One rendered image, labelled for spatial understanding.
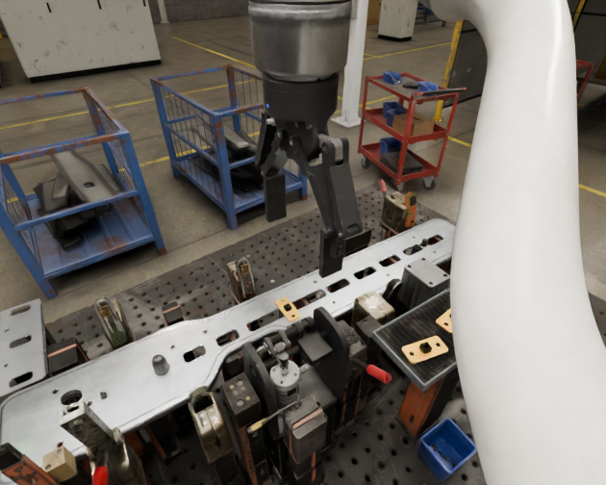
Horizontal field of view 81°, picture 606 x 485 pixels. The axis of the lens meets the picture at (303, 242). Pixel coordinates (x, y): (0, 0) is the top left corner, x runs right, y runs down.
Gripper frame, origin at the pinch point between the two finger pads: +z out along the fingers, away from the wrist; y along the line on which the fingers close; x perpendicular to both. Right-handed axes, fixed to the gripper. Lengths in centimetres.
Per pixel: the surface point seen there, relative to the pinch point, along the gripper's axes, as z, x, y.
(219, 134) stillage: 65, -58, 197
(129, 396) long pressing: 46, 31, 22
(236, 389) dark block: 34.1, 11.7, 4.3
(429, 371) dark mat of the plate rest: 30.1, -19.0, -13.8
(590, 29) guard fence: 61, -735, 284
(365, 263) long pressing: 46, -41, 28
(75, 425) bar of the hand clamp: 25.8, 35.5, 7.1
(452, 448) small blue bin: 75, -36, -19
